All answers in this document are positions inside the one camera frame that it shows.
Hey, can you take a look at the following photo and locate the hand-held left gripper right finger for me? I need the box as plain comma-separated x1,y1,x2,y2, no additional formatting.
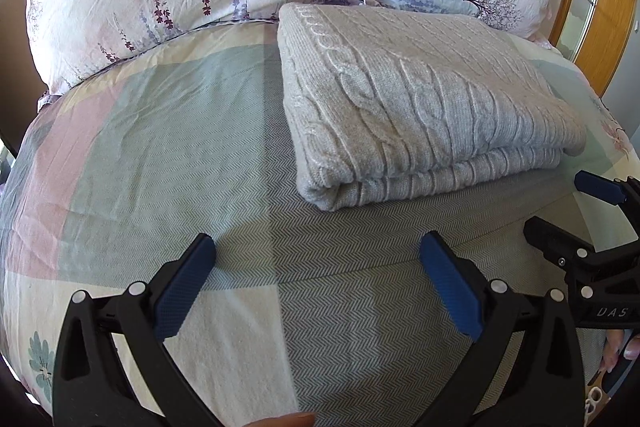
418,230,586,427

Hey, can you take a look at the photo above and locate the grey cable-knit sweater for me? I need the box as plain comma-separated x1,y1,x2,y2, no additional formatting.
277,3,589,213

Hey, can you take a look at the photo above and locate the person's left hand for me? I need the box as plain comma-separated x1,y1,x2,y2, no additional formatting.
249,411,317,427

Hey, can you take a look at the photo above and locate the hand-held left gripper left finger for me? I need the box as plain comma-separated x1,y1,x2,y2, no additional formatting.
52,232,224,427

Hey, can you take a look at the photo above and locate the wooden wardrobe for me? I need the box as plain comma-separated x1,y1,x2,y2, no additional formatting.
549,0,640,94

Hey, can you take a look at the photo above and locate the person's right hand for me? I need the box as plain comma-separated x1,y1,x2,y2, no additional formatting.
601,328,640,374

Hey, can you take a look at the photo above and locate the pastel plaid bed quilt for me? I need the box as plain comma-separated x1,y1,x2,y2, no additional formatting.
0,14,640,427

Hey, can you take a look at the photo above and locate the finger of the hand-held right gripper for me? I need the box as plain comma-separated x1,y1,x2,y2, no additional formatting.
522,215,600,273
574,171,640,210

